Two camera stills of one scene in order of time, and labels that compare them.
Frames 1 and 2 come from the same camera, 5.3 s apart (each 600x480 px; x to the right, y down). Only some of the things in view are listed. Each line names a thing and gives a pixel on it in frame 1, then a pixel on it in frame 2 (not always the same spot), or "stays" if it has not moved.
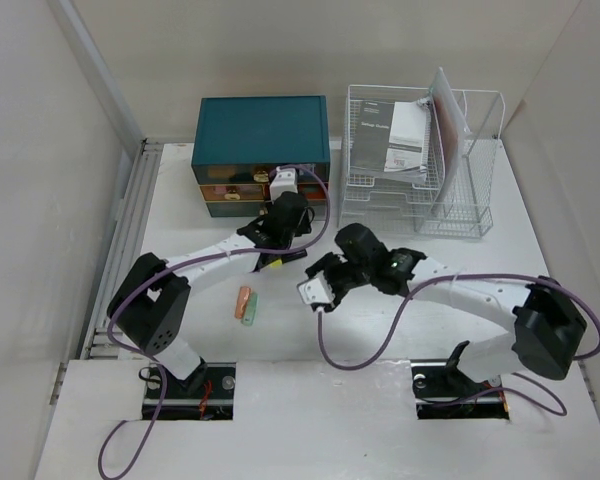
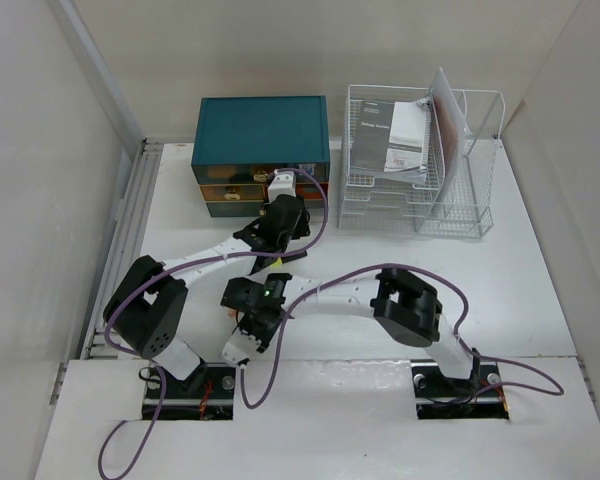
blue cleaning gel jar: (306, 169) stays
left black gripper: (301, 229) stays
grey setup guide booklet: (388, 139) stays
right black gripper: (325, 265) → (246, 327)
